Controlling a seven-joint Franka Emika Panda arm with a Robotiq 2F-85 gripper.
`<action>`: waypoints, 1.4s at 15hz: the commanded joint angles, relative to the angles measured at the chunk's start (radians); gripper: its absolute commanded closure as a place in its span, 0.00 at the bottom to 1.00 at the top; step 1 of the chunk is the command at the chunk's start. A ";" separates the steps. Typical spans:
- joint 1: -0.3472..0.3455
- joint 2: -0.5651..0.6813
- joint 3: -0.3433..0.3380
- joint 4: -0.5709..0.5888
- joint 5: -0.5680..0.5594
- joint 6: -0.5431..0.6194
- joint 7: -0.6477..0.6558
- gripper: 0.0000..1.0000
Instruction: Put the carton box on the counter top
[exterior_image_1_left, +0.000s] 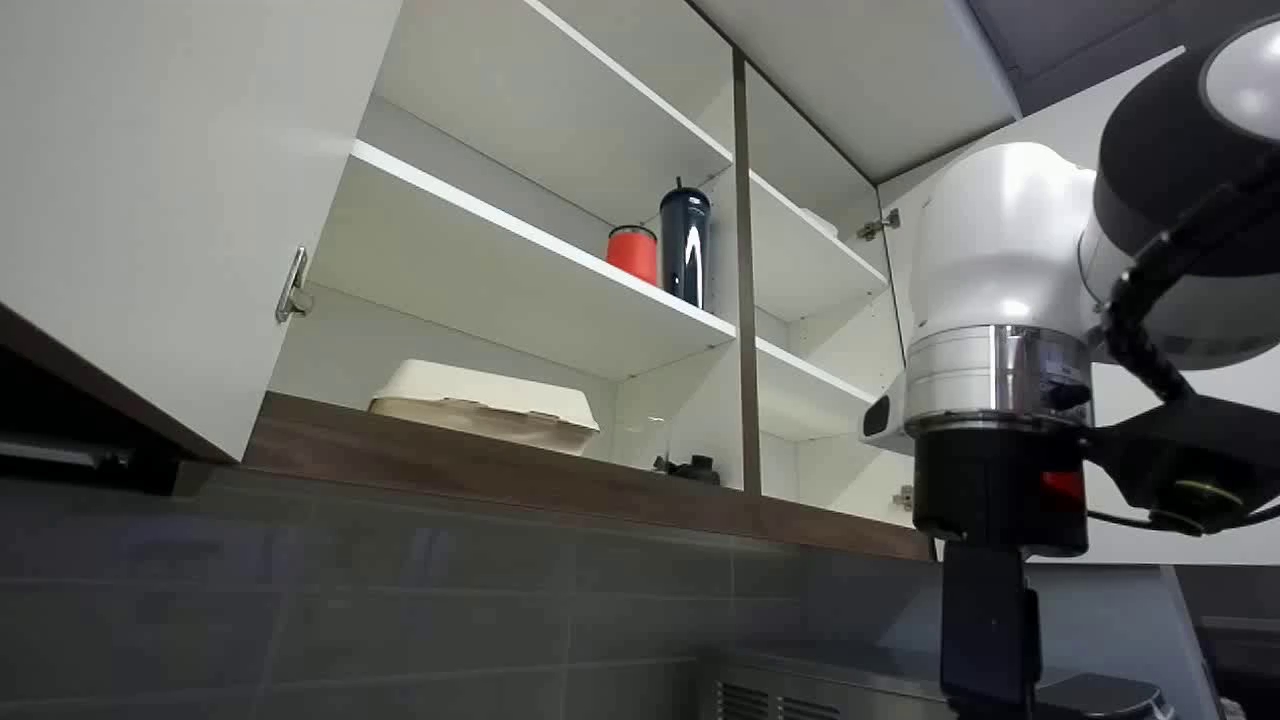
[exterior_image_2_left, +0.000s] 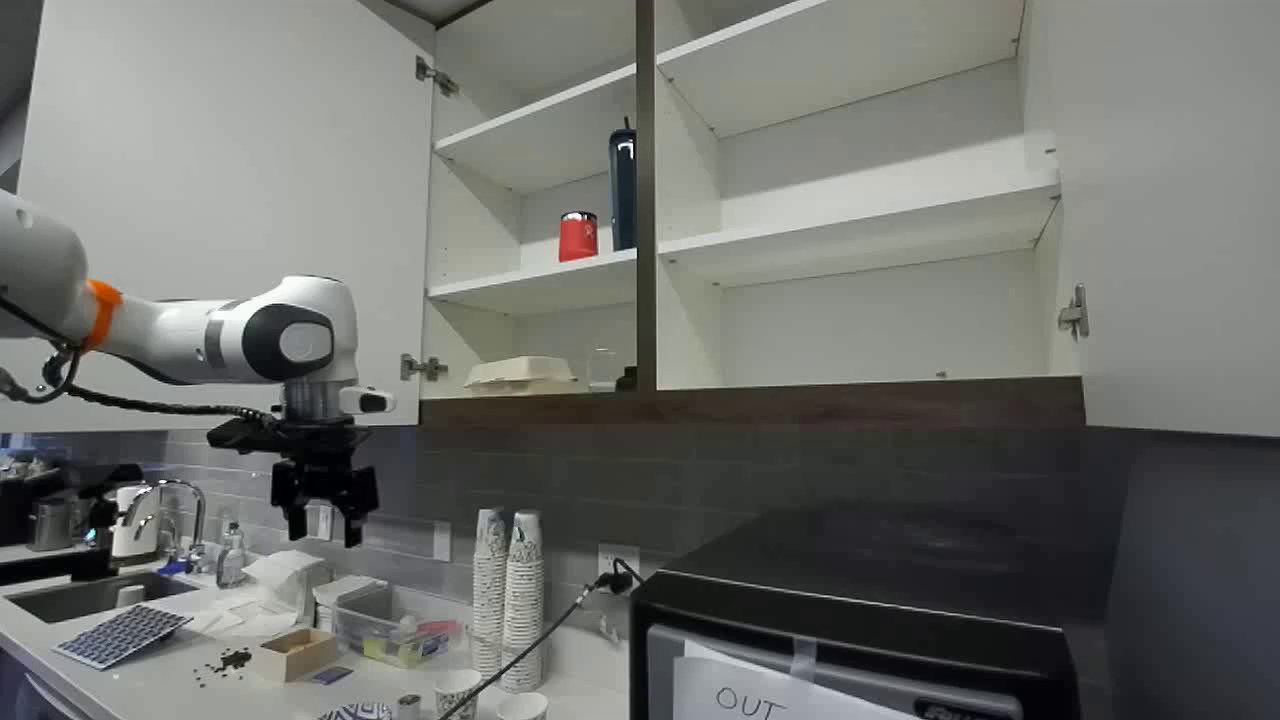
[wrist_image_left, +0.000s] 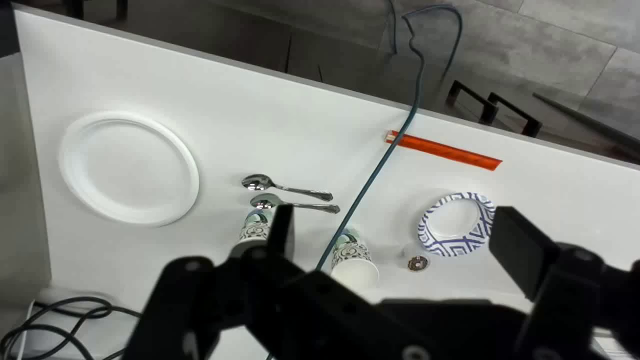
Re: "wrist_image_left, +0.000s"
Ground silver spoon lower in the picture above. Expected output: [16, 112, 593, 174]
[249, 195, 340, 214]

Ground blue patterned paper bowl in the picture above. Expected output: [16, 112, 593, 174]
[416, 193, 495, 258]

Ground white paper plate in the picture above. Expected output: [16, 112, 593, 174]
[57, 112, 200, 227]

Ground silver spoon upper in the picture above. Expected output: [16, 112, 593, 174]
[241, 174, 331, 202]

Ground silver spoon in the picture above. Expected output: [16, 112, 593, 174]
[249, 195, 340, 214]
[241, 174, 331, 202]

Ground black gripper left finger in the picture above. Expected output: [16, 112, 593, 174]
[227, 202, 295, 265]

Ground small metal washer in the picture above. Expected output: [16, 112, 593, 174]
[405, 256, 429, 273]

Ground patterned paper cup right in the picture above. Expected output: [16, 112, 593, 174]
[329, 230, 379, 291]

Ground black cables bundle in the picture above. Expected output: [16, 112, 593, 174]
[0, 297, 145, 360]

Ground black chair frame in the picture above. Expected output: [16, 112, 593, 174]
[445, 81, 541, 139]

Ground teal cable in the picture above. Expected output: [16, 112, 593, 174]
[313, 5, 466, 273]

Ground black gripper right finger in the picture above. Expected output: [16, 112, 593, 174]
[487, 207, 604, 300]

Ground orange strip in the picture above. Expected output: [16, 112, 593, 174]
[383, 131, 502, 170]

